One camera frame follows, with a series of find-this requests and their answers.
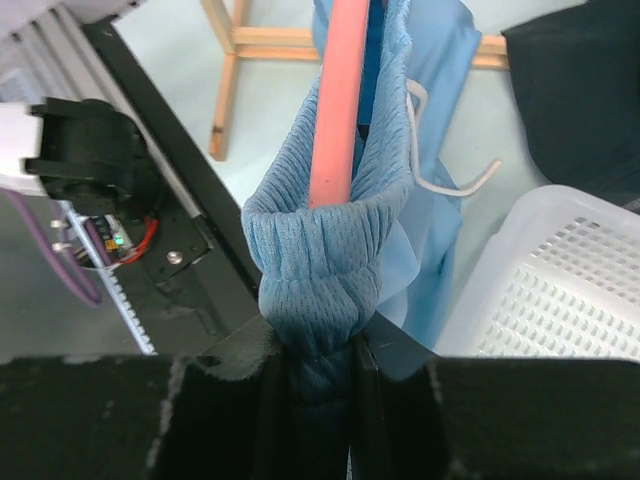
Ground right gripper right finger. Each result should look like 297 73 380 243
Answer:
352 319 639 479

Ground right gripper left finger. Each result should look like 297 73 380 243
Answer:
1 318 291 479

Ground light blue mesh shorts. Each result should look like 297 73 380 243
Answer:
240 0 485 416

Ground pink plastic hanger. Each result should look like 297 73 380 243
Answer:
309 0 370 208

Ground dark navy shorts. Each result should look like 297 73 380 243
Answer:
502 1 639 212

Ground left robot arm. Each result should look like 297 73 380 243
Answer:
1 97 166 221

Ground white plastic laundry basket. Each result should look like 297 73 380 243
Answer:
434 185 639 361

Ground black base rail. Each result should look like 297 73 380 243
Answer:
82 19 260 355

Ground white cable duct strip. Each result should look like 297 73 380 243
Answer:
60 202 157 355

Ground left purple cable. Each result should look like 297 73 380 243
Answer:
0 187 104 307

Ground wooden clothes rack frame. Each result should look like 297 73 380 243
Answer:
199 0 511 162

